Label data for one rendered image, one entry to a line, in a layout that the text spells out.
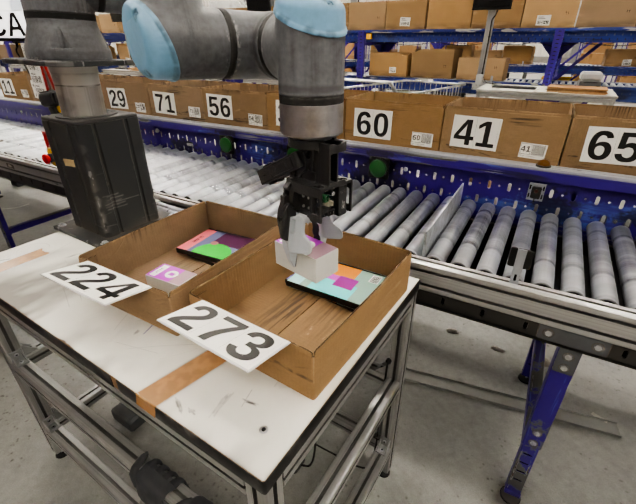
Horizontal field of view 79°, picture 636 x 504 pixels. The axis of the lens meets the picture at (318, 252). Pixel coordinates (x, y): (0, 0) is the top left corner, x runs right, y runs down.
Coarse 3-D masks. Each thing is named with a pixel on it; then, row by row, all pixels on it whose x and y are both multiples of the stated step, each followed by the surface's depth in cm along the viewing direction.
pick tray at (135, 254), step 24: (168, 216) 101; (192, 216) 108; (216, 216) 111; (240, 216) 107; (264, 216) 102; (120, 240) 91; (144, 240) 96; (168, 240) 103; (264, 240) 93; (120, 264) 92; (144, 264) 98; (168, 264) 97; (192, 264) 97; (216, 264) 80; (192, 288) 75; (144, 312) 78; (168, 312) 73
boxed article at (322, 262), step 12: (276, 240) 68; (312, 240) 67; (276, 252) 68; (312, 252) 64; (324, 252) 64; (336, 252) 65; (288, 264) 67; (300, 264) 65; (312, 264) 62; (324, 264) 64; (336, 264) 66; (312, 276) 63; (324, 276) 65
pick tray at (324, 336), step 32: (256, 256) 84; (352, 256) 94; (384, 256) 89; (224, 288) 78; (256, 288) 87; (288, 288) 88; (384, 288) 75; (256, 320) 78; (288, 320) 78; (320, 320) 78; (352, 320) 66; (288, 352) 60; (320, 352) 59; (352, 352) 70; (288, 384) 64; (320, 384) 62
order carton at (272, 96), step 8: (272, 96) 171; (344, 96) 184; (272, 104) 173; (344, 104) 156; (272, 112) 174; (344, 112) 158; (272, 120) 176; (344, 120) 159; (272, 128) 178; (344, 128) 161; (344, 136) 163
